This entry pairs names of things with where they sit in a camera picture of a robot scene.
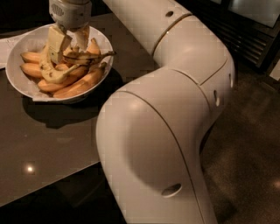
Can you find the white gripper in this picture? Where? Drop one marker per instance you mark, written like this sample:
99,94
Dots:
71,14

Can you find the dark spotted top banana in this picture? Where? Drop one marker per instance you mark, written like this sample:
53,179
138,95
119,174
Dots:
86,58

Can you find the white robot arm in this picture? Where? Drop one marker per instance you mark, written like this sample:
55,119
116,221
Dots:
149,131

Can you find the back right yellow banana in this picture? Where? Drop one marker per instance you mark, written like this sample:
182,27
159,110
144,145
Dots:
93,47

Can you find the white bowl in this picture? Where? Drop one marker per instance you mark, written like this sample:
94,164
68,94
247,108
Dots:
23,84

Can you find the curved spotted yellow banana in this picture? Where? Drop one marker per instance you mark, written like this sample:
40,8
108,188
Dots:
47,69

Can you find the left upper yellow banana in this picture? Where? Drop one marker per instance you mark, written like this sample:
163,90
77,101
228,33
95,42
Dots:
30,57

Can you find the left lower yellow banana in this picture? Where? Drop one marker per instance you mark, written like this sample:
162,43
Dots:
31,69

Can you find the front long yellow banana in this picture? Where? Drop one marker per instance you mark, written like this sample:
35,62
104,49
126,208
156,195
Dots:
83,84

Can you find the white napkin on table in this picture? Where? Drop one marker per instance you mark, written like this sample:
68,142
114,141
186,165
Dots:
6,45

